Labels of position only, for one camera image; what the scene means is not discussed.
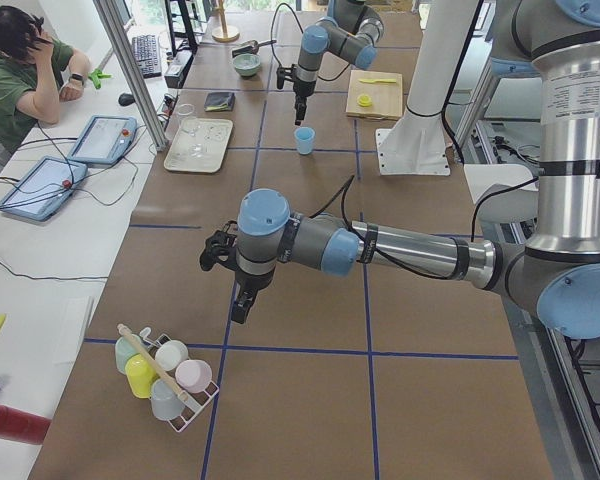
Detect black electronics box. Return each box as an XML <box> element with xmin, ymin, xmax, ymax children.
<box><xmin>163</xmin><ymin>50</ymin><xmax>193</xmax><ymax>89</ymax></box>

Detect seated person green shirt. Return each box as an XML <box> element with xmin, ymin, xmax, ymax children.
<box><xmin>0</xmin><ymin>6</ymin><xmax>91</xmax><ymax>154</ymax></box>

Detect green bowl with ice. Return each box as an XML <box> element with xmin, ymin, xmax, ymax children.
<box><xmin>232</xmin><ymin>53</ymin><xmax>261</xmax><ymax>78</ymax></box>

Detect far teach pendant tablet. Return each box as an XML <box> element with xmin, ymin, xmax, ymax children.
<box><xmin>67</xmin><ymin>115</ymin><xmax>138</xmax><ymax>166</ymax></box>

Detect grey folded cloth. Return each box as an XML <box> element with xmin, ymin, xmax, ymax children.
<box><xmin>204</xmin><ymin>91</ymin><xmax>235</xmax><ymax>112</ymax></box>

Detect yellow lemon slice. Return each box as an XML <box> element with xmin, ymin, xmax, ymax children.
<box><xmin>356</xmin><ymin>94</ymin><xmax>373</xmax><ymax>107</ymax></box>

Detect grey blue plastic cup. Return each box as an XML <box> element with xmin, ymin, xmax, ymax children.
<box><xmin>150</xmin><ymin>379</ymin><xmax>184</xmax><ymax>421</ymax></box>

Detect black computer mouse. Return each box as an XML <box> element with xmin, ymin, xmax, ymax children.
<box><xmin>118</xmin><ymin>93</ymin><xmax>135</xmax><ymax>107</ymax></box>

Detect mint green plastic cup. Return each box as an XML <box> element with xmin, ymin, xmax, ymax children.
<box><xmin>114</xmin><ymin>336</ymin><xmax>137</xmax><ymax>374</ymax></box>

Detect clear wine glass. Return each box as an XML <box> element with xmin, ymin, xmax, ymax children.
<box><xmin>175</xmin><ymin>103</ymin><xmax>199</xmax><ymax>137</ymax></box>

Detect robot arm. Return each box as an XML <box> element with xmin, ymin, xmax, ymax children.
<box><xmin>290</xmin><ymin>1</ymin><xmax>384</xmax><ymax>126</ymax></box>
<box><xmin>220</xmin><ymin>1</ymin><xmax>600</xmax><ymax>339</ymax></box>

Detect yellow plastic knife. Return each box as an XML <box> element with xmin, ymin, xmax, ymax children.
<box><xmin>358</xmin><ymin>78</ymin><xmax>397</xmax><ymax>85</ymax></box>

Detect wooden mug tree stand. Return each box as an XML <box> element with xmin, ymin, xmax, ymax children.
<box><xmin>211</xmin><ymin>0</ymin><xmax>240</xmax><ymax>43</ymax></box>

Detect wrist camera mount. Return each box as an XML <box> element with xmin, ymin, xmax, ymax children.
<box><xmin>276</xmin><ymin>64</ymin><xmax>296</xmax><ymax>90</ymax></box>
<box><xmin>199</xmin><ymin>220</ymin><xmax>238</xmax><ymax>271</ymax></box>

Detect red cylinder bottle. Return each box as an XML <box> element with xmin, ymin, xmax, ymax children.
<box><xmin>0</xmin><ymin>404</ymin><xmax>51</xmax><ymax>445</ymax></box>

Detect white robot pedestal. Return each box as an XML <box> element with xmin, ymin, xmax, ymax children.
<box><xmin>376</xmin><ymin>0</ymin><xmax>482</xmax><ymax>176</ymax></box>

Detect wooden cutting board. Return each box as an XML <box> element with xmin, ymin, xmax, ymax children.
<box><xmin>346</xmin><ymin>70</ymin><xmax>404</xmax><ymax>120</ymax></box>

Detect aluminium frame post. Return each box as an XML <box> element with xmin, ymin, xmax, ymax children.
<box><xmin>93</xmin><ymin>0</ymin><xmax>168</xmax><ymax>152</ymax></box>

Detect light blue cup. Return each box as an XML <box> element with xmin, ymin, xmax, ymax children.
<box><xmin>294</xmin><ymin>126</ymin><xmax>315</xmax><ymax>155</ymax></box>

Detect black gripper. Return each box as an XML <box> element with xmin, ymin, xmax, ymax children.
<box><xmin>231</xmin><ymin>270</ymin><xmax>274</xmax><ymax>324</ymax></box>
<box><xmin>294</xmin><ymin>78</ymin><xmax>316</xmax><ymax>126</ymax></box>

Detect cream white plastic cup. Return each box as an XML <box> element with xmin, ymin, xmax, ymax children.
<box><xmin>155</xmin><ymin>340</ymin><xmax>189</xmax><ymax>372</ymax></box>

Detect metal ice scoop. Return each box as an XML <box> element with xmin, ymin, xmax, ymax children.
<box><xmin>231</xmin><ymin>39</ymin><xmax>277</xmax><ymax>58</ymax></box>

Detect black keyboard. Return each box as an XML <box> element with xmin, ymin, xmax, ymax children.
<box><xmin>131</xmin><ymin>34</ymin><xmax>162</xmax><ymax>78</ymax></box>

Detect near teach pendant tablet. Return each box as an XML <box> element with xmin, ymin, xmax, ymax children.
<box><xmin>0</xmin><ymin>156</ymin><xmax>88</xmax><ymax>222</ymax></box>

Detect beige bear tray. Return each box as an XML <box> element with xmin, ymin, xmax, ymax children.
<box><xmin>163</xmin><ymin>118</ymin><xmax>233</xmax><ymax>174</ymax></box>

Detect yellow plastic cup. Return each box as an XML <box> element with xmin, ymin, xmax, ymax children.
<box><xmin>124</xmin><ymin>354</ymin><xmax>158</xmax><ymax>399</ymax></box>

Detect pink plastic cup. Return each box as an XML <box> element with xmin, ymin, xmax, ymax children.
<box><xmin>175</xmin><ymin>359</ymin><xmax>212</xmax><ymax>393</ymax></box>

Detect green plastic clamp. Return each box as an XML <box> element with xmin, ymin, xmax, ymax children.
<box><xmin>88</xmin><ymin>68</ymin><xmax>111</xmax><ymax>90</ymax></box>

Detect teach pendant tablet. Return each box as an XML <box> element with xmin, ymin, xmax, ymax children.
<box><xmin>0</xmin><ymin>156</ymin><xmax>88</xmax><ymax>222</ymax></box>
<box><xmin>67</xmin><ymin>115</ymin><xmax>138</xmax><ymax>166</ymax></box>

